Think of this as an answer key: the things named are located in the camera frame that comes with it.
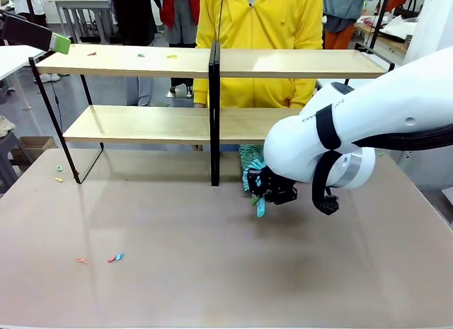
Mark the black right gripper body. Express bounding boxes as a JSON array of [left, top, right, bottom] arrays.
[[263, 170, 298, 206]]

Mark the teal bristle brush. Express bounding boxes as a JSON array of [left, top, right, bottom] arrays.
[[237, 143, 267, 219]]

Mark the white side table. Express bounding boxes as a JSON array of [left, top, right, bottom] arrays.
[[0, 45, 47, 110]]

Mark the person in white top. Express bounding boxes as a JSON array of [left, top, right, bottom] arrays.
[[6, 0, 47, 17]]

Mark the grey workbench table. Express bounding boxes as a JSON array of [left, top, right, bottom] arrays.
[[55, 0, 120, 44]]

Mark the beige cloth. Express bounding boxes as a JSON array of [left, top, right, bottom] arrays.
[[0, 115, 17, 138]]

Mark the person with long dark hair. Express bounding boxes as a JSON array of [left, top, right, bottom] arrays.
[[111, 0, 159, 107]]

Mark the small cardboard box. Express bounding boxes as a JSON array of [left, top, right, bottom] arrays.
[[10, 136, 57, 173]]

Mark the grey step stool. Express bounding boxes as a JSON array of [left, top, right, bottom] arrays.
[[0, 132, 25, 195]]

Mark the person in red jacket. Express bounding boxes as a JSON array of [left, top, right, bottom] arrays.
[[158, 0, 205, 98]]

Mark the person in yellow hoodie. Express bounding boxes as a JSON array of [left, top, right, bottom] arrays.
[[193, 0, 325, 110]]

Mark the person in orange trousers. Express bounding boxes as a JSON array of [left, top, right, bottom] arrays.
[[322, 0, 378, 50]]

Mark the black velcro strap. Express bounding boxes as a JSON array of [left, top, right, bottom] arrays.
[[315, 104, 343, 151]]

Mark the two-tier wooden shelf black frame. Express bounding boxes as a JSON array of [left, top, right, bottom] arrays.
[[28, 41, 396, 187]]

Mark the black cable bundle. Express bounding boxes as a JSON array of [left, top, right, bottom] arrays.
[[311, 122, 453, 216]]

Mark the black neck cord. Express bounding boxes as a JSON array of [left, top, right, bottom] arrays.
[[214, 0, 227, 43]]

